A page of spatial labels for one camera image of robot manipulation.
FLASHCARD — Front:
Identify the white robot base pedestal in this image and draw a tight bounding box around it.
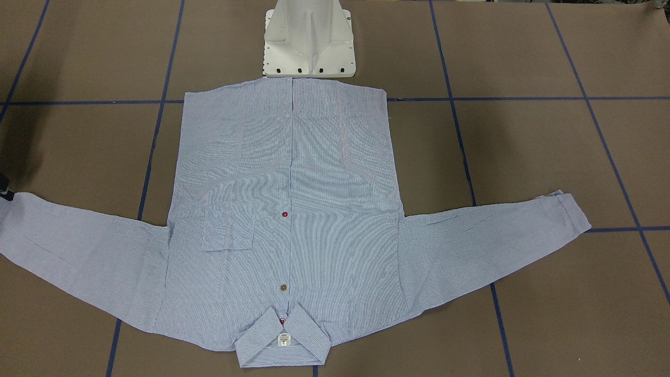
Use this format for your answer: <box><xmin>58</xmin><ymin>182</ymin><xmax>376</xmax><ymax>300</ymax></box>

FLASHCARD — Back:
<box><xmin>262</xmin><ymin>1</ymin><xmax>357</xmax><ymax>79</ymax></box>

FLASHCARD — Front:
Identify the blue striped button-up shirt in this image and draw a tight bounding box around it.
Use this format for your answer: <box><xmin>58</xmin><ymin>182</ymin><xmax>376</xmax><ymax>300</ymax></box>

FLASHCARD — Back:
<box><xmin>2</xmin><ymin>78</ymin><xmax>591</xmax><ymax>368</ymax></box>

